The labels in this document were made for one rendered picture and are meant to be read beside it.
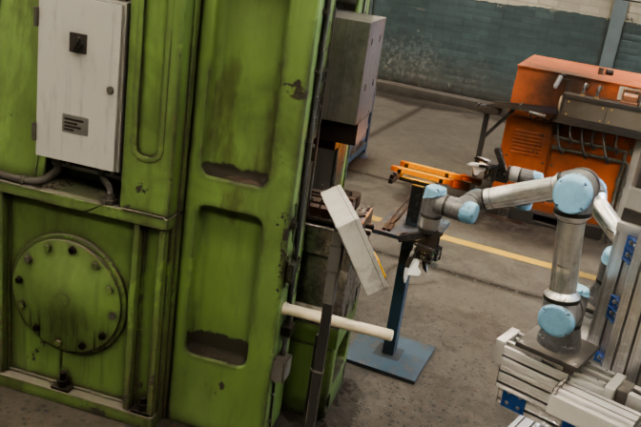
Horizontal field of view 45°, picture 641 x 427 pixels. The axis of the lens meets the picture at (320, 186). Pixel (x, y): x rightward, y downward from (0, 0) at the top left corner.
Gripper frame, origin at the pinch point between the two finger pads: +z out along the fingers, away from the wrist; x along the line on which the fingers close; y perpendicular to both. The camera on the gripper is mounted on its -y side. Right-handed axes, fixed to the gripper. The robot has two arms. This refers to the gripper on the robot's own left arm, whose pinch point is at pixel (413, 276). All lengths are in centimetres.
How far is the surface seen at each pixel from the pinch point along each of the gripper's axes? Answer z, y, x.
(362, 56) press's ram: -70, -46, 15
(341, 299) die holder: 32, -41, 19
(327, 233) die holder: 4, -51, 15
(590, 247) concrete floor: 94, -40, 361
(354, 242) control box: -17.8, -8.4, -29.6
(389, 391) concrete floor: 94, -35, 64
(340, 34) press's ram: -77, -56, 11
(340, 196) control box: -25.5, -26.3, -15.6
